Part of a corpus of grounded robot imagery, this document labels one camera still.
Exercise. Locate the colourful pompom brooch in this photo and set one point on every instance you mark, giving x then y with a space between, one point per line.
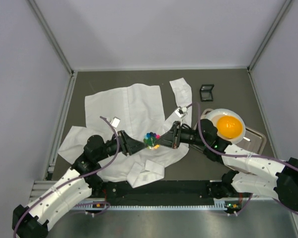
150 138

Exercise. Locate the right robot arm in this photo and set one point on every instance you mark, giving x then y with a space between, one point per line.
249 172

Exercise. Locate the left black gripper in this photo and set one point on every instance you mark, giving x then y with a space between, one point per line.
124 143

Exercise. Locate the small black open box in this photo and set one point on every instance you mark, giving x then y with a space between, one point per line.
206 92

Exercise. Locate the metal tray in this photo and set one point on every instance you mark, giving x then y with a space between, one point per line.
250 140

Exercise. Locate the white bowl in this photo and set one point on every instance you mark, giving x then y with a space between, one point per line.
214 115

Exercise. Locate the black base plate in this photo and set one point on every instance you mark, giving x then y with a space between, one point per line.
166 193

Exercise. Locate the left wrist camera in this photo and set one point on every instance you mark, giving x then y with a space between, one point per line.
115 122

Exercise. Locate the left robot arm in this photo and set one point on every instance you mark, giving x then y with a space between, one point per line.
79 182

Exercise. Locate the white shirt garment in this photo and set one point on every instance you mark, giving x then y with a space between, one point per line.
140 110

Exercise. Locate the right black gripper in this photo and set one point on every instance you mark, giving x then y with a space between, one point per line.
176 135

